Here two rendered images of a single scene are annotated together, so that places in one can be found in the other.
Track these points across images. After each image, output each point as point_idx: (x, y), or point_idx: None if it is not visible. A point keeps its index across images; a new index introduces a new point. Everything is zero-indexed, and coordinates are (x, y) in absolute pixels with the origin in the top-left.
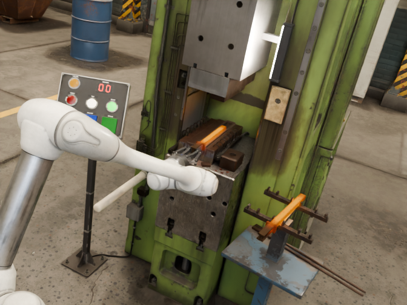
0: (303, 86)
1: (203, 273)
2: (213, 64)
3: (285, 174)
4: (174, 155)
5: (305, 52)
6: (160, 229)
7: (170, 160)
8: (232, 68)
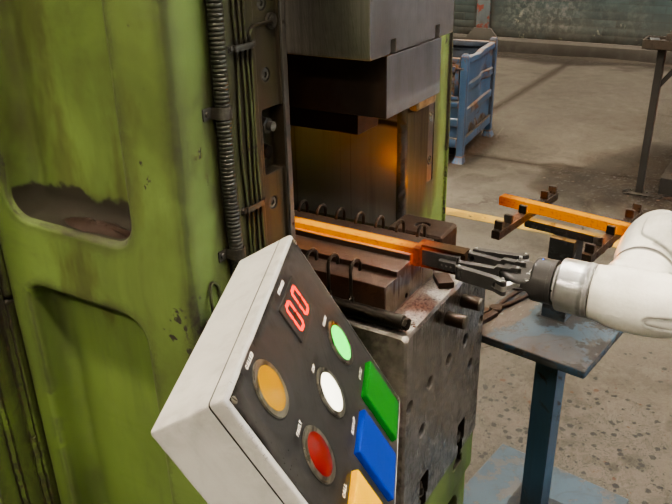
0: None
1: (459, 499)
2: (419, 17)
3: (435, 199)
4: (562, 265)
5: None
6: None
7: (602, 268)
8: (444, 5)
